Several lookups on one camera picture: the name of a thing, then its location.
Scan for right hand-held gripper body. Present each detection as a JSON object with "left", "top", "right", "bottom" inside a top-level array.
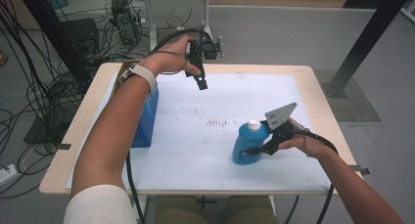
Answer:
[{"left": 264, "top": 102, "right": 304, "bottom": 155}]

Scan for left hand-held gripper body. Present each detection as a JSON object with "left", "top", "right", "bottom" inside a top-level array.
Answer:
[{"left": 185, "top": 29, "right": 224, "bottom": 80}]

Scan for blue bottle with white cap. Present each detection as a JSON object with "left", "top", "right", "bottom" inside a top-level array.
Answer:
[{"left": 232, "top": 118, "right": 271, "bottom": 165}]

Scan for blue cardboard box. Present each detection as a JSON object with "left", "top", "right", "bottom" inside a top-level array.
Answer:
[{"left": 112, "top": 59, "right": 161, "bottom": 149}]

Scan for person's left hand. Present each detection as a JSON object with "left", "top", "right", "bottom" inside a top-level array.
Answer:
[{"left": 148, "top": 35, "right": 201, "bottom": 76}]

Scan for person's right hand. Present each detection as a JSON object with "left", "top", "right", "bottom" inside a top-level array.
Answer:
[{"left": 278, "top": 117, "right": 327, "bottom": 159}]

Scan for wristwatch with white band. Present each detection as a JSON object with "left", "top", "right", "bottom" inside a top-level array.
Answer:
[{"left": 117, "top": 62, "right": 158, "bottom": 93}]

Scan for white sheet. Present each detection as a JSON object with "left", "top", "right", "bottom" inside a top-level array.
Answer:
[{"left": 65, "top": 71, "right": 332, "bottom": 191}]

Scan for computer tower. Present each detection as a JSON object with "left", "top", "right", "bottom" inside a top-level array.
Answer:
[{"left": 111, "top": 0, "right": 140, "bottom": 46}]

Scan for khaki pants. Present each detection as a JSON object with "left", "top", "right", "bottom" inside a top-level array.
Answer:
[{"left": 155, "top": 195, "right": 278, "bottom": 224}]

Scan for black box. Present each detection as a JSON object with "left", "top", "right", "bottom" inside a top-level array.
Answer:
[{"left": 60, "top": 18, "right": 101, "bottom": 56}]

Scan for black metal stand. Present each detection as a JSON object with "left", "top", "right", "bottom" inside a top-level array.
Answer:
[{"left": 321, "top": 0, "right": 415, "bottom": 100}]

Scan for white shirt sleeve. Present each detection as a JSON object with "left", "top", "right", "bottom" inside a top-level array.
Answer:
[{"left": 63, "top": 184, "right": 138, "bottom": 224}]

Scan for black floor plate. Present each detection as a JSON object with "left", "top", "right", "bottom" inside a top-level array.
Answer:
[{"left": 23, "top": 106, "right": 79, "bottom": 145}]

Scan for white power strip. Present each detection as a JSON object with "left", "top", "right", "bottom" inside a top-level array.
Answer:
[{"left": 0, "top": 163, "right": 18, "bottom": 188}]

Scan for white desk frame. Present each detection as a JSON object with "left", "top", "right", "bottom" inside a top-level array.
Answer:
[{"left": 123, "top": 0, "right": 244, "bottom": 52}]

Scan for thin black cable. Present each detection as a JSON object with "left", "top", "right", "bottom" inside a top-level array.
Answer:
[{"left": 285, "top": 195, "right": 300, "bottom": 224}]

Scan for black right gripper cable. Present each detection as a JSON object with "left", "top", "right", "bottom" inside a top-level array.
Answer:
[{"left": 293, "top": 129, "right": 339, "bottom": 224}]

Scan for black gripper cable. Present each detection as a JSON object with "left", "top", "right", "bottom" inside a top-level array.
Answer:
[
  {"left": 125, "top": 27, "right": 204, "bottom": 224},
  {"left": 293, "top": 129, "right": 339, "bottom": 224}
]

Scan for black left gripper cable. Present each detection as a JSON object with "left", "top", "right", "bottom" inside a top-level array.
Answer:
[{"left": 125, "top": 27, "right": 204, "bottom": 224}]

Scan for black metal post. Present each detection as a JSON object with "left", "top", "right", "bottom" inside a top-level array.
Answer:
[{"left": 14, "top": 0, "right": 92, "bottom": 88}]

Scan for bundle of black cables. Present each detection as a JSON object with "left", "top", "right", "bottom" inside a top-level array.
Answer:
[{"left": 0, "top": 0, "right": 89, "bottom": 199}]

